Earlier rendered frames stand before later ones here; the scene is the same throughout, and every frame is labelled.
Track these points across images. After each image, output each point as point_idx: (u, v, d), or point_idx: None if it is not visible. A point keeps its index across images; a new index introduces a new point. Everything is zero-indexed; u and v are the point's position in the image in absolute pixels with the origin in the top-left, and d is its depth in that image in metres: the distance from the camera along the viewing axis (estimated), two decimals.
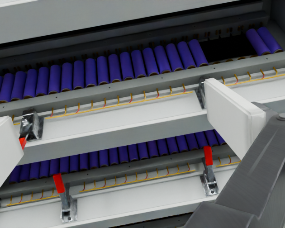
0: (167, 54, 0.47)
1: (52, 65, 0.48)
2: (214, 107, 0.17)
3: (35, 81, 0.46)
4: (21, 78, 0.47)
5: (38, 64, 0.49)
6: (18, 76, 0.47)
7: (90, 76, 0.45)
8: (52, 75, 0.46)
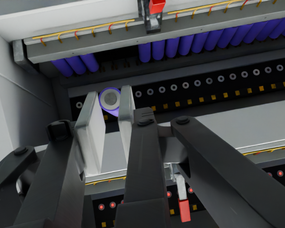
0: (177, 47, 0.41)
1: None
2: None
3: None
4: None
5: None
6: None
7: (274, 26, 0.38)
8: None
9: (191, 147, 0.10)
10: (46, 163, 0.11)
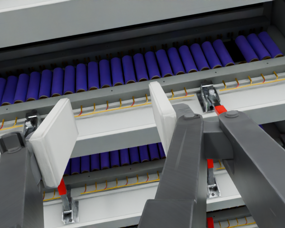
0: (169, 57, 0.48)
1: (55, 68, 0.48)
2: (154, 108, 0.18)
3: (38, 84, 0.47)
4: (24, 80, 0.47)
5: (41, 67, 0.50)
6: (21, 78, 0.47)
7: (92, 79, 0.45)
8: (55, 78, 0.46)
9: (236, 143, 0.10)
10: (2, 176, 0.11)
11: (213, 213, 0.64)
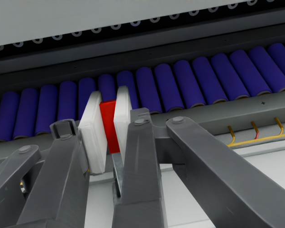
0: None
1: (140, 68, 0.29)
2: None
3: (116, 95, 0.27)
4: (91, 88, 0.28)
5: (114, 76, 0.30)
6: (85, 86, 0.28)
7: (215, 86, 0.26)
8: (145, 85, 0.27)
9: (187, 148, 0.11)
10: (50, 163, 0.11)
11: None
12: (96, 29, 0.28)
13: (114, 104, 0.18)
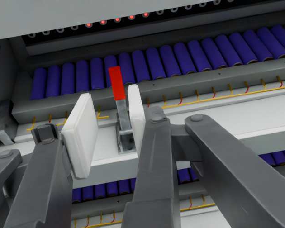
0: (276, 36, 0.39)
1: (135, 50, 0.39)
2: None
3: None
4: (99, 65, 0.38)
5: (116, 57, 0.40)
6: (95, 63, 0.38)
7: (188, 62, 0.36)
8: (139, 62, 0.38)
9: (204, 145, 0.10)
10: (33, 167, 0.11)
11: None
12: (103, 21, 0.39)
13: (117, 68, 0.29)
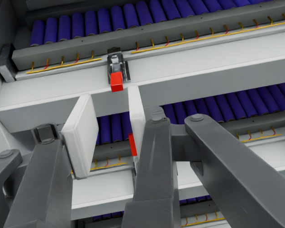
0: None
1: (125, 4, 0.43)
2: None
3: (109, 20, 0.41)
4: (93, 16, 0.42)
5: (108, 11, 0.44)
6: (89, 15, 0.42)
7: (174, 11, 0.40)
8: (129, 12, 0.41)
9: (204, 145, 0.10)
10: (33, 167, 0.11)
11: None
12: None
13: (119, 82, 0.28)
